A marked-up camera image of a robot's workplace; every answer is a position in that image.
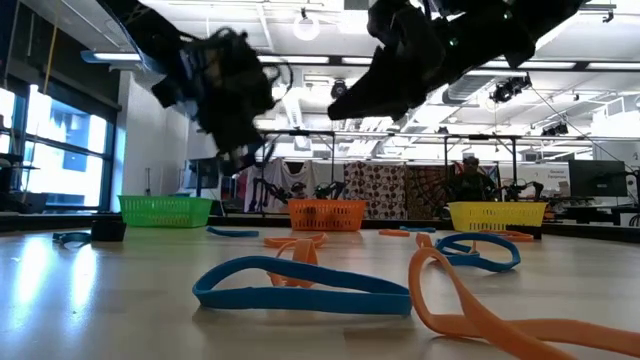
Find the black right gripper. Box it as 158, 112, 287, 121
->
327, 0, 539, 122

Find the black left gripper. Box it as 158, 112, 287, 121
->
149, 27, 281, 177

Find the grey-blue rubber band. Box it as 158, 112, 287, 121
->
205, 225, 261, 239
51, 230, 94, 247

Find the small orange rubber band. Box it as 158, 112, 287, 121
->
266, 237, 321, 290

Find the yellow plastic basket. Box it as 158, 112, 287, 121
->
447, 200, 549, 234

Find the white hanging cloth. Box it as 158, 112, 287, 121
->
243, 157, 321, 214

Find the black screen on stand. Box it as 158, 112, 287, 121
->
185, 156, 222, 199

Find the dotted hanging cloth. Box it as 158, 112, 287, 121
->
342, 160, 408, 221

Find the orange black patterned cloth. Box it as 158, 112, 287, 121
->
405, 163, 454, 220

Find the orange plastic basket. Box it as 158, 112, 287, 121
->
287, 198, 369, 233

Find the green plastic basket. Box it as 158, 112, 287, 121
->
117, 194, 215, 230

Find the black stage light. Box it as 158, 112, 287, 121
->
541, 121, 571, 138
488, 73, 534, 105

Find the person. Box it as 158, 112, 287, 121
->
446, 154, 497, 204

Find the round ceiling lamp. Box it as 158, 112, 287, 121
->
292, 6, 322, 43

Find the white sign board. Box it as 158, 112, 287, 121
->
519, 163, 570, 197

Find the ceiling strip light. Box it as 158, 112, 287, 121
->
79, 48, 146, 66

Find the large window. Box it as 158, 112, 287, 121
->
0, 82, 120, 214

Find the black background monitor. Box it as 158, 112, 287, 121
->
567, 159, 630, 198

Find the black shelf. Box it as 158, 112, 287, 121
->
0, 152, 49, 215

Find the black ceiling camera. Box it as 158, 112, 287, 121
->
329, 78, 350, 101

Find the black rack frame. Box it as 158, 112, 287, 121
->
258, 128, 525, 204

